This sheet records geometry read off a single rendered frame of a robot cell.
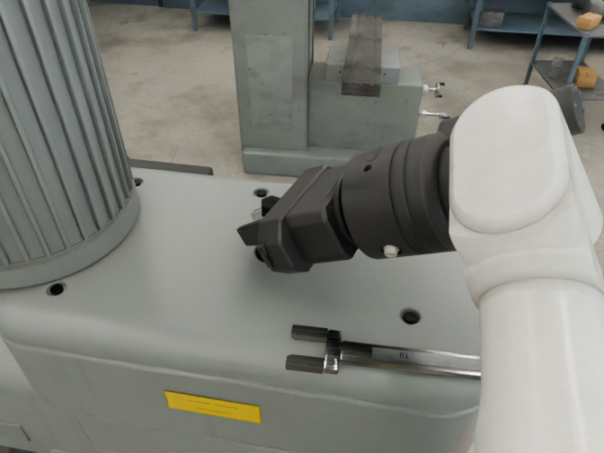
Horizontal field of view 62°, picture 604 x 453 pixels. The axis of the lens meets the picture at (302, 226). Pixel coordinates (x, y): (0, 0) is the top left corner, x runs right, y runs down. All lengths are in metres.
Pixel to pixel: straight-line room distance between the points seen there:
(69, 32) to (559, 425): 0.41
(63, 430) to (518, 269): 0.57
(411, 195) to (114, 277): 0.29
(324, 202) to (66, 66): 0.22
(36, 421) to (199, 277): 0.31
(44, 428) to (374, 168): 0.52
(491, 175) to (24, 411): 0.58
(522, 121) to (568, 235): 0.08
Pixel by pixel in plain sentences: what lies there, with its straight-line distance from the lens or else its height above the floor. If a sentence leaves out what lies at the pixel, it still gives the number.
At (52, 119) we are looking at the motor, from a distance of 0.45.
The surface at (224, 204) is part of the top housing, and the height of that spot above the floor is 1.89.
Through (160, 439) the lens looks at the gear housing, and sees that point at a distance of 0.62.
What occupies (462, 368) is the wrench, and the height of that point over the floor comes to 1.90.
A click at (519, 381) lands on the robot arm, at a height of 2.03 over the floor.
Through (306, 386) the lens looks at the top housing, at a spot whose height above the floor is 1.87.
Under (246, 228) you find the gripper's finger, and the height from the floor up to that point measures 1.93.
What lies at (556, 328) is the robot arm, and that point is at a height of 2.04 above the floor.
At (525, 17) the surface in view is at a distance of 6.98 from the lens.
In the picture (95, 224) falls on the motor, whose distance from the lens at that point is 0.51.
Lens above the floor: 2.23
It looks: 40 degrees down
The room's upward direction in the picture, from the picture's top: straight up
